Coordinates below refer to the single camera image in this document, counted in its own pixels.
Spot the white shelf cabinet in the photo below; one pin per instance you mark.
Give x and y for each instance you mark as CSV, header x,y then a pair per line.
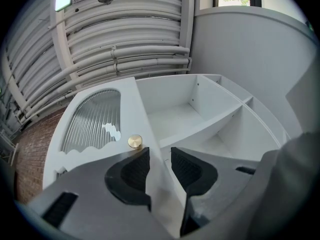
x,y
180,114

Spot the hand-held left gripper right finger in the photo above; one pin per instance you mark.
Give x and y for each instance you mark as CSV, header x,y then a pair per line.
x,y
200,179

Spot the white metal bunk frame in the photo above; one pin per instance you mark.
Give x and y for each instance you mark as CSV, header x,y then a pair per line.
x,y
12,150

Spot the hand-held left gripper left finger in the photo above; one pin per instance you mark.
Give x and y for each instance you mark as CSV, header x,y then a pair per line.
x,y
95,181

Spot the bundle of white ceiling pipes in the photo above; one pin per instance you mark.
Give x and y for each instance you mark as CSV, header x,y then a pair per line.
x,y
140,52

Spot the gold round door knob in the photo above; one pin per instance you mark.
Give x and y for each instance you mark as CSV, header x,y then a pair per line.
x,y
135,141

